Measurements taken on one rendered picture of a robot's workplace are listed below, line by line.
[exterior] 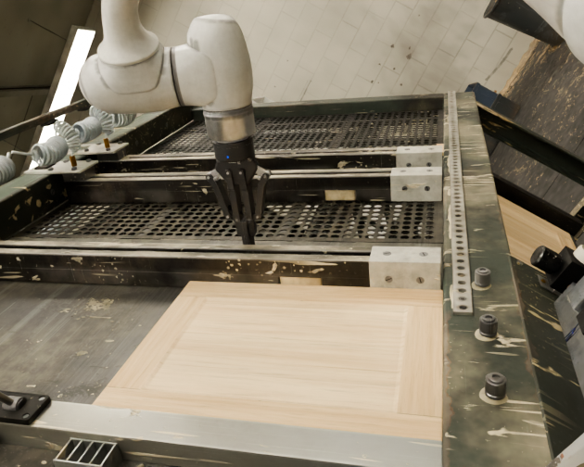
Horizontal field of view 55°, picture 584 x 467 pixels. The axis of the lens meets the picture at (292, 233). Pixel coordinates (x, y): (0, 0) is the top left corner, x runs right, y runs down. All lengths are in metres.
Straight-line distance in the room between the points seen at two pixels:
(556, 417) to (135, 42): 0.80
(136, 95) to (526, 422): 0.75
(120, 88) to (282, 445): 0.62
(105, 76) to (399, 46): 5.26
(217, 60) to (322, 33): 5.20
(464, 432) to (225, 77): 0.65
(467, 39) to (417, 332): 5.38
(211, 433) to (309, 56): 5.59
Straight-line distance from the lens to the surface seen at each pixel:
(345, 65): 6.12
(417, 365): 0.85
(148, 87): 0.99
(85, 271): 1.25
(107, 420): 0.82
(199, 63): 0.98
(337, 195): 1.46
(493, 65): 6.20
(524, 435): 0.72
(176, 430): 0.76
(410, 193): 1.43
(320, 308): 0.99
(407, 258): 1.01
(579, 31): 0.51
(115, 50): 0.98
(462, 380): 0.78
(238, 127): 1.01
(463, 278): 0.99
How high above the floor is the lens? 1.17
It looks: level
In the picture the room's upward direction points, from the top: 61 degrees counter-clockwise
